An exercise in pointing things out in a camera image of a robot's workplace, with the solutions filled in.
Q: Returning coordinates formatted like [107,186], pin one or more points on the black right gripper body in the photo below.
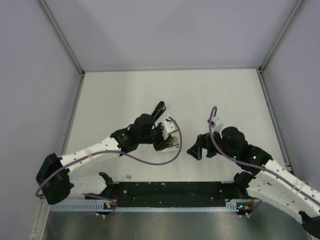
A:
[212,148]

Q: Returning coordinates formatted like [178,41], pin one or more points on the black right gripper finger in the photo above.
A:
[195,151]
[201,139]

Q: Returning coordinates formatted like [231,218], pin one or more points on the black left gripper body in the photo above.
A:
[157,138]

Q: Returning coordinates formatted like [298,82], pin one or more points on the beige green stapler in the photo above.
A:
[169,144]

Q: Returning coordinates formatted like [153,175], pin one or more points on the black stapler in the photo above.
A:
[159,110]

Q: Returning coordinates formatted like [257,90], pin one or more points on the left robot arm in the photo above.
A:
[80,174]

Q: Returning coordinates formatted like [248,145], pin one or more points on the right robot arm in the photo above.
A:
[263,177]

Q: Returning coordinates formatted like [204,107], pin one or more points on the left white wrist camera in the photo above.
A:
[169,128]

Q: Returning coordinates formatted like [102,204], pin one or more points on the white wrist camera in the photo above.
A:
[169,128]
[216,124]

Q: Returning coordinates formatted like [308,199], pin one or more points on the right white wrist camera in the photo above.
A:
[216,124]

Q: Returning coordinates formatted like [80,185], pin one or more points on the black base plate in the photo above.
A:
[169,194]

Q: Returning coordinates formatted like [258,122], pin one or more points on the aluminium frame rail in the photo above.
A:
[61,36]

